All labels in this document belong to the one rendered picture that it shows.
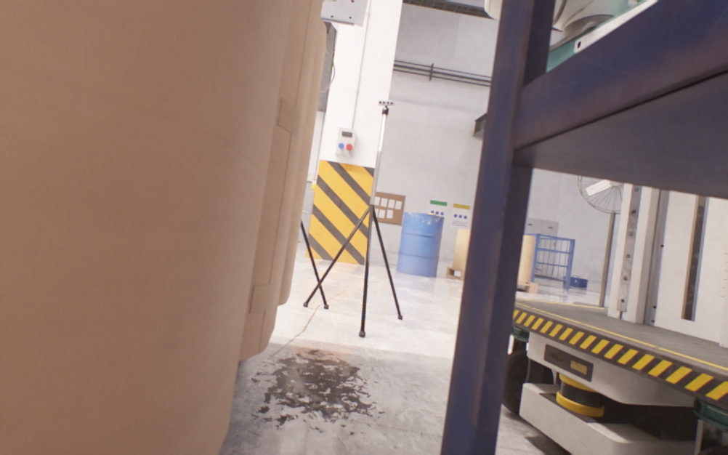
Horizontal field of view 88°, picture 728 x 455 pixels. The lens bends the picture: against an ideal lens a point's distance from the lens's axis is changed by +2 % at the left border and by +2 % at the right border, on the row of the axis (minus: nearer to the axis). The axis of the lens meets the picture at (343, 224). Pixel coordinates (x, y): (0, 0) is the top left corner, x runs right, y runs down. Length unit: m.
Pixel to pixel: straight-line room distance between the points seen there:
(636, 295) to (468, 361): 1.08
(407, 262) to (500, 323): 5.15
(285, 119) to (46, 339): 0.55
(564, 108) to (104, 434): 0.29
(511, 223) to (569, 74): 0.10
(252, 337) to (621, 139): 0.62
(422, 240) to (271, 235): 4.74
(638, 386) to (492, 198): 0.78
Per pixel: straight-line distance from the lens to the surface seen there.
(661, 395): 1.03
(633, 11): 1.28
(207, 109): 0.27
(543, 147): 0.23
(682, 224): 1.31
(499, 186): 0.23
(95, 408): 0.26
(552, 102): 0.21
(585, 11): 1.43
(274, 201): 0.68
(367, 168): 5.78
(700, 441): 0.99
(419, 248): 5.37
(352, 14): 1.80
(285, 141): 0.70
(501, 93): 0.26
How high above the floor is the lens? 0.45
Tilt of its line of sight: 1 degrees up
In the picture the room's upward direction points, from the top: 8 degrees clockwise
